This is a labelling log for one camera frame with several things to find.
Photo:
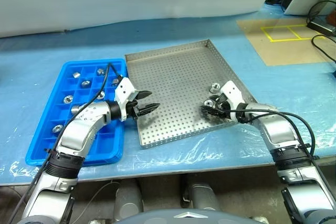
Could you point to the perforated metal tray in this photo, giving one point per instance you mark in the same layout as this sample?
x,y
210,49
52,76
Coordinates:
x,y
178,77

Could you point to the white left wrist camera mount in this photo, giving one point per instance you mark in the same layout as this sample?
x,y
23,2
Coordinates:
x,y
125,87

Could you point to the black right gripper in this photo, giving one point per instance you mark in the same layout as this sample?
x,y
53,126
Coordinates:
x,y
222,104

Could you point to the black flat device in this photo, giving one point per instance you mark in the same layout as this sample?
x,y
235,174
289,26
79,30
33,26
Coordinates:
x,y
321,26

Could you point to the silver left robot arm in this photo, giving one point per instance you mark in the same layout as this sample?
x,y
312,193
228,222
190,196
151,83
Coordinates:
x,y
86,119

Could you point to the blue plastic table cover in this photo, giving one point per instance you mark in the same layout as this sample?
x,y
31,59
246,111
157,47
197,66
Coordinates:
x,y
275,82

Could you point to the grey rounded cylinder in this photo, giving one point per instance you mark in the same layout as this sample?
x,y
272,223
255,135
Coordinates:
x,y
128,200
203,197

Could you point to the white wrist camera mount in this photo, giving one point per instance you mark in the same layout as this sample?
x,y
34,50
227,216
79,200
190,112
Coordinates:
x,y
125,87
232,91

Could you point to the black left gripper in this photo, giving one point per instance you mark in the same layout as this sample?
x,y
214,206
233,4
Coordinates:
x,y
134,108

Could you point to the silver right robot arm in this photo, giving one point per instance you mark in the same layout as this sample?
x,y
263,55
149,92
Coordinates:
x,y
278,129

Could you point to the brown wooden block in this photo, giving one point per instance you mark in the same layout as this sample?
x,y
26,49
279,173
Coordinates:
x,y
332,19

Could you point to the grey robot torso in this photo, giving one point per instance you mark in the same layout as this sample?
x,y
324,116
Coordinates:
x,y
183,220

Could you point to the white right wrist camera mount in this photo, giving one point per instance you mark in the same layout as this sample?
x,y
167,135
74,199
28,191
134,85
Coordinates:
x,y
232,91

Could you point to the brown cardboard mat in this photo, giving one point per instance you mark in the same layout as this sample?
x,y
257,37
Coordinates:
x,y
283,53

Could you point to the blue compartment tray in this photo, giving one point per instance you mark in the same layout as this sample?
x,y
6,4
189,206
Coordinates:
x,y
110,144

